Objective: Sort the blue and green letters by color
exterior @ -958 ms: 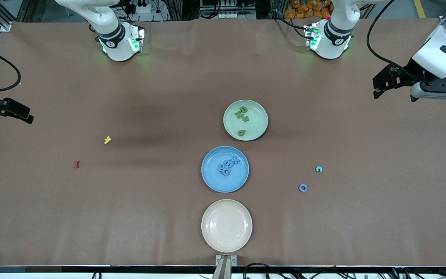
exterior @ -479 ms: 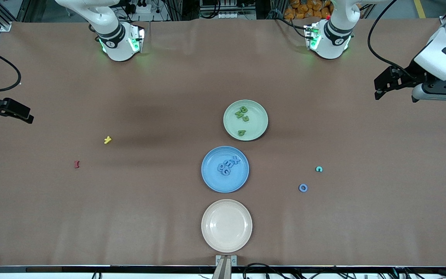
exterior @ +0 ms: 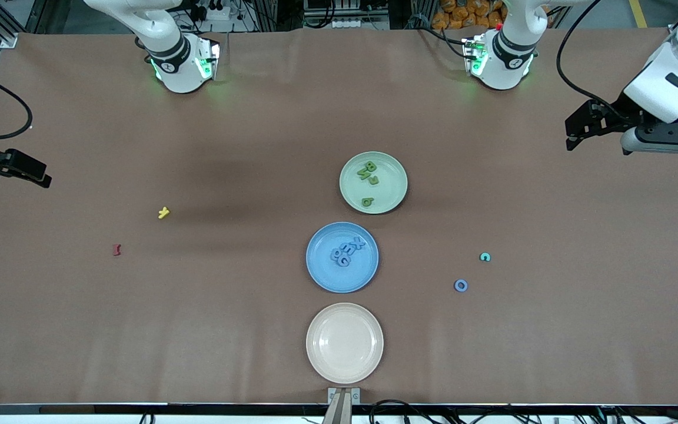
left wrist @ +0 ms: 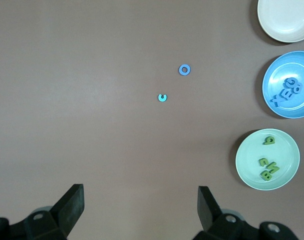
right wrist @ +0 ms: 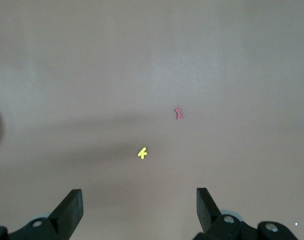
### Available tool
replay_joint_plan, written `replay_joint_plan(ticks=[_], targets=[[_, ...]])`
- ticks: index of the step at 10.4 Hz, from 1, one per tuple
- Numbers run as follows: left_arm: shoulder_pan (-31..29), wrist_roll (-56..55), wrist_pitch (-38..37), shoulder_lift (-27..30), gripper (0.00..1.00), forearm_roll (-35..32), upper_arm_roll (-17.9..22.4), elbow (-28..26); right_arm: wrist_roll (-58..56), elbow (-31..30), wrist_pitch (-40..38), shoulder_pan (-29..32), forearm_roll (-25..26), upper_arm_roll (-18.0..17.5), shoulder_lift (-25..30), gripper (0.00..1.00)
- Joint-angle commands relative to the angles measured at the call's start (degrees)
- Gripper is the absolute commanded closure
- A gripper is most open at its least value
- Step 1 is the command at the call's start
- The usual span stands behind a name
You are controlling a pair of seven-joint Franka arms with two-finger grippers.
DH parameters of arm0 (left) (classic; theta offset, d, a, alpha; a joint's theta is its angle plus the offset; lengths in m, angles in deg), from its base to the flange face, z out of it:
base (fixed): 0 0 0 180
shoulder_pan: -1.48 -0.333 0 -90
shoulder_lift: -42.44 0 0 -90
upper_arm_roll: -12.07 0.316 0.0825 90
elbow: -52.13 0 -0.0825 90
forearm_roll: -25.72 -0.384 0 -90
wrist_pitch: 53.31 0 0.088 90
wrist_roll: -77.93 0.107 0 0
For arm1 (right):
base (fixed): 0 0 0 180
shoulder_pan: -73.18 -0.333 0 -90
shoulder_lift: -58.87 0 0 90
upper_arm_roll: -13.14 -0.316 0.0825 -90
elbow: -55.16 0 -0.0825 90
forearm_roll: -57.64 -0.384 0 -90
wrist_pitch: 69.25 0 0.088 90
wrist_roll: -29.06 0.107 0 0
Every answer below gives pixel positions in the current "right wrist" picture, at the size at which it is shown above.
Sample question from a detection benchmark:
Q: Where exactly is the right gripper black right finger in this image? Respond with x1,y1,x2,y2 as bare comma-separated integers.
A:
194,187,299,240

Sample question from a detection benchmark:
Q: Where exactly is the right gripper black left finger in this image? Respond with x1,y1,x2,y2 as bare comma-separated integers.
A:
0,189,84,240

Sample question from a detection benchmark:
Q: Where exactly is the yellow foam letter K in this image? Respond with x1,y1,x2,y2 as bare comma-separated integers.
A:
137,146,148,160

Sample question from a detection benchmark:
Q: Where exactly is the brown table cover sheet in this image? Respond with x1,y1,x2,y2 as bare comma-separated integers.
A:
0,0,304,240

